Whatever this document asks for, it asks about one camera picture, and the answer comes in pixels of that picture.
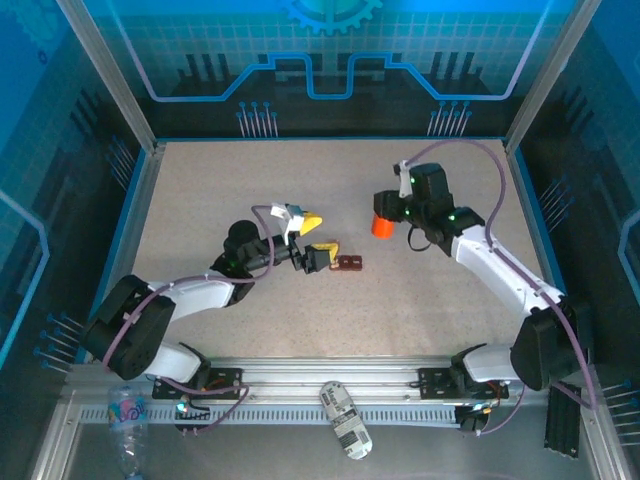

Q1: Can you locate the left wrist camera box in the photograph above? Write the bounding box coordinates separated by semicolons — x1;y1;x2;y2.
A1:
269;202;306;246

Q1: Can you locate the black connector box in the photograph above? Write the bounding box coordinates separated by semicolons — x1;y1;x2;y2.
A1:
455;404;490;435
173;403;211;435

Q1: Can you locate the aluminium side rail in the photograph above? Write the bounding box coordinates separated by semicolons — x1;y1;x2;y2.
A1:
82;142;167;351

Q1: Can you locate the black ridged bar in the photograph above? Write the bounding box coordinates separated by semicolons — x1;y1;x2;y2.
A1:
543;382;582;459

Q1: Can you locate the black right connector box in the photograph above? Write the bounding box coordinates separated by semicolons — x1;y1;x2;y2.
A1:
455;404;490;435

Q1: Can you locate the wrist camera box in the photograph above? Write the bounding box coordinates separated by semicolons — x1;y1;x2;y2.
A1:
393;159;412;199
269;202;306;246

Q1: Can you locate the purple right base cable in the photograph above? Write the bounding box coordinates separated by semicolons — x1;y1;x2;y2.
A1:
474;379;526;437

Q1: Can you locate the aluminium mounting rail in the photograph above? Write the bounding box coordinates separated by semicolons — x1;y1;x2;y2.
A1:
62;354;599;407

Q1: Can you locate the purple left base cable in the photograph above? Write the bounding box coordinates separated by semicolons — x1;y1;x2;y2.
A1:
162;377;251;436

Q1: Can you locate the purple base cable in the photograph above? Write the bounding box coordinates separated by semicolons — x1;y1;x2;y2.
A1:
474;379;526;437
162;377;251;436

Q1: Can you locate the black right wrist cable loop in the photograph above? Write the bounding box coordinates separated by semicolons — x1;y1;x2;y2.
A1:
406;227;432;254

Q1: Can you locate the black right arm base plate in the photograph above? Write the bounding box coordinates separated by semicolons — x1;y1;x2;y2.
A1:
417;366;510;401

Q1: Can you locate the clear plastic water bottle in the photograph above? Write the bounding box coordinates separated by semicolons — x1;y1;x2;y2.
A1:
107;384;150;479

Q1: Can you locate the white oval printed tag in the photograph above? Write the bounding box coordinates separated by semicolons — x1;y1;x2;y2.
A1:
319;380;374;459

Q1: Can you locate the dark red pill organizer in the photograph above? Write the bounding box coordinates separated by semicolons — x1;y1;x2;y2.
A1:
330;254;365;275

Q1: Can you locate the aluminium frame post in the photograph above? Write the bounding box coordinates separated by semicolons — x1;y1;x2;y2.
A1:
54;0;166;154
503;0;604;155

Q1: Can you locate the black left connector box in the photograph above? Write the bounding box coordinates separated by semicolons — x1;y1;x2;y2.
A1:
173;403;211;435

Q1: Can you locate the slotted grey cable duct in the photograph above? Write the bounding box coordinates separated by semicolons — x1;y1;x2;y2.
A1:
78;405;464;427

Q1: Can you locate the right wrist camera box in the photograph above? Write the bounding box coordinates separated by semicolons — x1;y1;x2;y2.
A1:
393;159;412;199

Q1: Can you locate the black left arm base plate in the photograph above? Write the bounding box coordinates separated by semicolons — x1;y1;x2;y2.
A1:
151;367;245;401

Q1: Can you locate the orange pill bottle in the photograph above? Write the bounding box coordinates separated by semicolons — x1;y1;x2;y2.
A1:
370;215;396;240

